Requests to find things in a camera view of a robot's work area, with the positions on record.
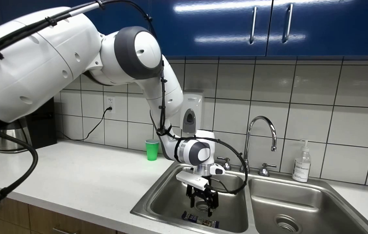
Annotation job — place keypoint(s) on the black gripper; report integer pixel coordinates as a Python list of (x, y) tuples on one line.
[(202, 195)]

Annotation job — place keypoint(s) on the blue nut bar wrapper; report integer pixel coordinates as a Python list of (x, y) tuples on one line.
[(187, 215)]

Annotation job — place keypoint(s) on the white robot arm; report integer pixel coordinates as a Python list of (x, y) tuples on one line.
[(40, 65)]

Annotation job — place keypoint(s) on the stainless steel double sink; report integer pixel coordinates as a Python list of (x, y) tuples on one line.
[(313, 203)]

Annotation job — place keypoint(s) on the green plastic cup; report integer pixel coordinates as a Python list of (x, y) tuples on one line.
[(152, 151)]

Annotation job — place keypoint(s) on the chrome gooseneck faucet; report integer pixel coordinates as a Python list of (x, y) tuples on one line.
[(248, 138)]

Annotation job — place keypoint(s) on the clear pump soap bottle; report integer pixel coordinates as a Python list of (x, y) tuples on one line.
[(300, 167)]

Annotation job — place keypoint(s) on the blue cabinet door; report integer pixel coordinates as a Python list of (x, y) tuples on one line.
[(217, 30), (105, 21), (334, 30)]

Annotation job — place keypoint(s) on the black countertop appliance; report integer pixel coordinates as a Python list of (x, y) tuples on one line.
[(41, 125)]

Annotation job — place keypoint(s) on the wooden base cabinet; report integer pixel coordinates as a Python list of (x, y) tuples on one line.
[(18, 215)]

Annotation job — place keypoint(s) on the steel kettle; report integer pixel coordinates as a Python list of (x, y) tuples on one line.
[(11, 139)]

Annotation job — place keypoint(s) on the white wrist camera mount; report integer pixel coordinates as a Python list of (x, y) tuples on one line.
[(189, 178)]

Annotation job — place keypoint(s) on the white wall soap dispenser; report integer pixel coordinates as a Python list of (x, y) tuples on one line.
[(191, 103)]

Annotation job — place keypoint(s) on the white wall power outlet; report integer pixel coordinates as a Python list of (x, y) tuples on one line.
[(109, 102)]

